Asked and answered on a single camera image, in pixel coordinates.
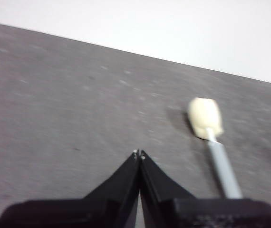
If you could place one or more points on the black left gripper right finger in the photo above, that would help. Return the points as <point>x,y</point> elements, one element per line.
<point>173,211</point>

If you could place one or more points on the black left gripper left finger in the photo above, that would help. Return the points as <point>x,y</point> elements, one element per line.
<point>107,204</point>

